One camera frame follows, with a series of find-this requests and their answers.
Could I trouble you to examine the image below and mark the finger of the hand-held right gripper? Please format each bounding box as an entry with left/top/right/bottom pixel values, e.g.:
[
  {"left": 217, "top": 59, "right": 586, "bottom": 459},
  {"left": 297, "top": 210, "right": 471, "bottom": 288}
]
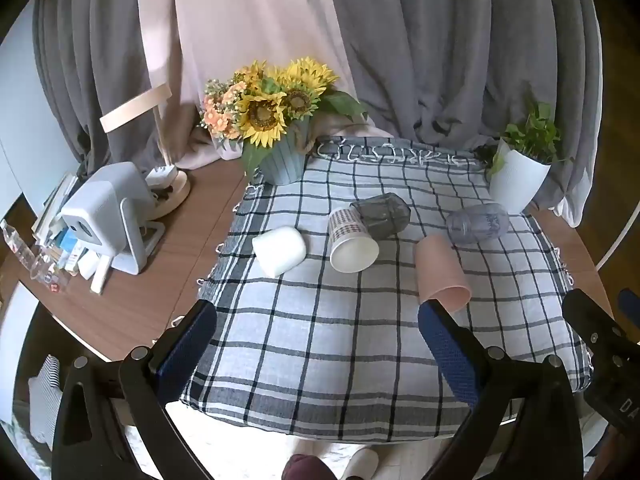
[
  {"left": 618, "top": 287, "right": 640, "bottom": 346},
  {"left": 561, "top": 288, "right": 632, "bottom": 361}
]

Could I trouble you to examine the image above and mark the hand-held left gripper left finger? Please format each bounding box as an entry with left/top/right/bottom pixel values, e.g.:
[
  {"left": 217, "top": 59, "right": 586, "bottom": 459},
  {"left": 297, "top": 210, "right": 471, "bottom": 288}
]
[{"left": 51, "top": 299, "right": 218, "bottom": 480}]

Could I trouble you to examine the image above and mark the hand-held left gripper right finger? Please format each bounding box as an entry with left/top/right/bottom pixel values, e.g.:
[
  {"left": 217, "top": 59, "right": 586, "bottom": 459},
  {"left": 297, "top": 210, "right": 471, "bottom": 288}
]
[{"left": 418, "top": 300, "right": 585, "bottom": 480}]

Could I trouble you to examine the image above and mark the pink cup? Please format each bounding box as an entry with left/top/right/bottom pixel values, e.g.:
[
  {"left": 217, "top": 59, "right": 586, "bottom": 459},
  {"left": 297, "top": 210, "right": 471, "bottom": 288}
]
[{"left": 414, "top": 234, "right": 472, "bottom": 316}]

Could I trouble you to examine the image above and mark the white cup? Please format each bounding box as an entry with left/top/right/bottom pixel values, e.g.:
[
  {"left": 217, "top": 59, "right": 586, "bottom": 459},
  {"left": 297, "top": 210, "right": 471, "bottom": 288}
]
[{"left": 251, "top": 226, "right": 307, "bottom": 278}]

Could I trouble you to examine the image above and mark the clear bluish cup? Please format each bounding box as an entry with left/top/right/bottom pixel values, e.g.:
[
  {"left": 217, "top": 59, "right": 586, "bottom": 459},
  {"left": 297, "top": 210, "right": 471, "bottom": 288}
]
[{"left": 446, "top": 202, "right": 510, "bottom": 246}]

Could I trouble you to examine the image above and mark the patterned paper cup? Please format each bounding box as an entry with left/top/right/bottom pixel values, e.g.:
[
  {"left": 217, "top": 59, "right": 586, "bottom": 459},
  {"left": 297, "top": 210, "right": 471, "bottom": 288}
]
[{"left": 328, "top": 207, "right": 380, "bottom": 274}]

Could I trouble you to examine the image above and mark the grey transparent cup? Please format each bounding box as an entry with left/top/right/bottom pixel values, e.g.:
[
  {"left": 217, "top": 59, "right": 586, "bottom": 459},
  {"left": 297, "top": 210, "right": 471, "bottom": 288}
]
[{"left": 349, "top": 192, "right": 412, "bottom": 240}]

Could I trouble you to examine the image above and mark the white remote control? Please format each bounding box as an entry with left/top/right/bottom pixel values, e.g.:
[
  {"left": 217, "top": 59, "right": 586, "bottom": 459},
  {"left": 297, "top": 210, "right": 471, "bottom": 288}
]
[{"left": 90, "top": 254, "right": 112, "bottom": 295}]

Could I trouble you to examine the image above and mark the checked cloth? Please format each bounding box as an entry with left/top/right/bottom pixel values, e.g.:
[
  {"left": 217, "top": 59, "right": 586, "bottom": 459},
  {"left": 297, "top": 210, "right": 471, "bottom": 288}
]
[{"left": 179, "top": 136, "right": 596, "bottom": 443}]

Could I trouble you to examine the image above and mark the white slipper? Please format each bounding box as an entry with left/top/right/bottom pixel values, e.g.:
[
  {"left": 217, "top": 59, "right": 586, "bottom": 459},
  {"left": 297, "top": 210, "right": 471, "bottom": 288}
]
[{"left": 342, "top": 447, "right": 381, "bottom": 480}]

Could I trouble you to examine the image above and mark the striped cushion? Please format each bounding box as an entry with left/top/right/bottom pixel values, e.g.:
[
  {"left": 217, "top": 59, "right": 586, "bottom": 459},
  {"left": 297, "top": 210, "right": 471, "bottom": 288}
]
[{"left": 27, "top": 354, "right": 64, "bottom": 446}]

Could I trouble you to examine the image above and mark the white plant pot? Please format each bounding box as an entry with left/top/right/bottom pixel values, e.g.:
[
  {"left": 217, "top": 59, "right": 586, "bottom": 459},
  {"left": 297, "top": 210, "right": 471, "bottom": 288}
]
[{"left": 489, "top": 137, "right": 552, "bottom": 216}]

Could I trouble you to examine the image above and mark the white projector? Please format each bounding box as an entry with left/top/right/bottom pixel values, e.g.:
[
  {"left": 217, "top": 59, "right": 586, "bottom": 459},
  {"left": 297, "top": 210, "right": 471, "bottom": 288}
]
[{"left": 59, "top": 162, "right": 166, "bottom": 276}]

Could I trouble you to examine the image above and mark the person's leg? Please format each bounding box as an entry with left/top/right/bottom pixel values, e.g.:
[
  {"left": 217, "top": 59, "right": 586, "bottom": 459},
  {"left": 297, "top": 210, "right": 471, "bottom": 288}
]
[{"left": 282, "top": 454, "right": 337, "bottom": 480}]

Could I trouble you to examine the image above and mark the clear plastic bottle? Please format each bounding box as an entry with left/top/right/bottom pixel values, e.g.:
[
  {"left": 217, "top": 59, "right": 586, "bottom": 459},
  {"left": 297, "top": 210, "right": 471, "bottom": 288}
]
[{"left": 0, "top": 219, "right": 47, "bottom": 282}]

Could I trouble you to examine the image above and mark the green leafy plant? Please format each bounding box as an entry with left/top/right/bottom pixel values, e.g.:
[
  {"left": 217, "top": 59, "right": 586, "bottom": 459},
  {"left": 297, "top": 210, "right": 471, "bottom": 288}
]
[{"left": 486, "top": 101, "right": 568, "bottom": 177}]

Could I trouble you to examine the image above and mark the stack of books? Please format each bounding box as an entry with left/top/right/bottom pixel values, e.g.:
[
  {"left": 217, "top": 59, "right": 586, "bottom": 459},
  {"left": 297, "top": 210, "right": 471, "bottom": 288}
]
[{"left": 31, "top": 174, "right": 81, "bottom": 248}]

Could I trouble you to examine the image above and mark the grey-blue ribbed flower pot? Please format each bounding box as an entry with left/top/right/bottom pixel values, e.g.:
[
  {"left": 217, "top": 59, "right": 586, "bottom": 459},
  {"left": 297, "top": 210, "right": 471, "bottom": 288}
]
[{"left": 257, "top": 120, "right": 315, "bottom": 186}]

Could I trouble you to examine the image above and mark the white desk lamp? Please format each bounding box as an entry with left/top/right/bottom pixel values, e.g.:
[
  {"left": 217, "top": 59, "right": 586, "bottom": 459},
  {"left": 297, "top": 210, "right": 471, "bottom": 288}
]
[{"left": 99, "top": 83, "right": 192, "bottom": 221}]

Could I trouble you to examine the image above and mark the sunflower bouquet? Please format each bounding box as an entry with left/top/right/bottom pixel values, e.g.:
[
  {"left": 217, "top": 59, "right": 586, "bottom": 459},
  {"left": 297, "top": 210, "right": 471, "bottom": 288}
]
[{"left": 200, "top": 57, "right": 369, "bottom": 176}]

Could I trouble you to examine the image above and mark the grey curtain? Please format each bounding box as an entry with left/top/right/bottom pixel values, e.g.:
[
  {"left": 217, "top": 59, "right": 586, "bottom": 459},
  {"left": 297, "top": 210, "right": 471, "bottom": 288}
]
[
  {"left": 31, "top": 0, "right": 182, "bottom": 173},
  {"left": 325, "top": 0, "right": 603, "bottom": 228}
]

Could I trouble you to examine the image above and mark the pink curtain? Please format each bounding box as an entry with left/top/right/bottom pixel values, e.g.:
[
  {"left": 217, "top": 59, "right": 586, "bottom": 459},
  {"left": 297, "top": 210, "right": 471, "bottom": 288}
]
[{"left": 136, "top": 0, "right": 397, "bottom": 171}]

